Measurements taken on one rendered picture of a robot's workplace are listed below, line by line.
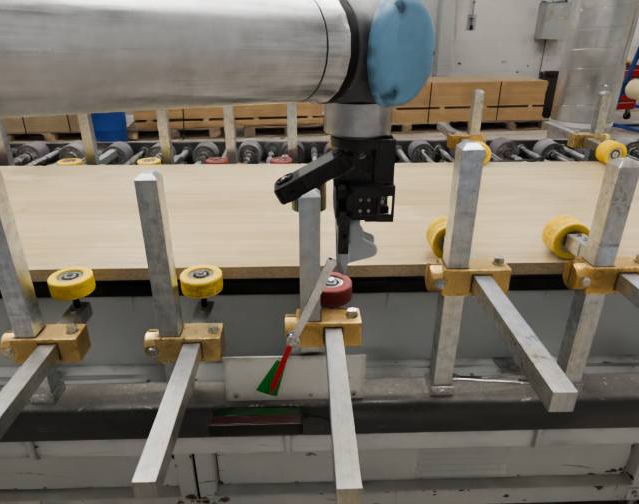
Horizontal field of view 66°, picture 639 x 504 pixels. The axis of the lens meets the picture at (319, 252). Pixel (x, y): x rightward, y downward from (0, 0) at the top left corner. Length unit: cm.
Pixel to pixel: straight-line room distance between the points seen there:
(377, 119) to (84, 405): 74
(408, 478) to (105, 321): 93
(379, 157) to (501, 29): 809
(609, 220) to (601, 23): 369
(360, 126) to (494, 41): 809
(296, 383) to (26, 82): 74
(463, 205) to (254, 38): 53
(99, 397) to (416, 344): 69
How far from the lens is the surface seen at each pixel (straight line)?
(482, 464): 156
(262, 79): 37
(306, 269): 82
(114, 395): 105
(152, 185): 80
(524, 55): 895
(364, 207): 69
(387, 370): 117
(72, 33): 32
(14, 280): 95
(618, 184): 91
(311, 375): 93
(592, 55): 456
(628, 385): 117
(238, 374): 93
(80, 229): 130
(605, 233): 93
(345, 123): 64
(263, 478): 152
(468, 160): 79
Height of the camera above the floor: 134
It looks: 25 degrees down
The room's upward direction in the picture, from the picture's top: straight up
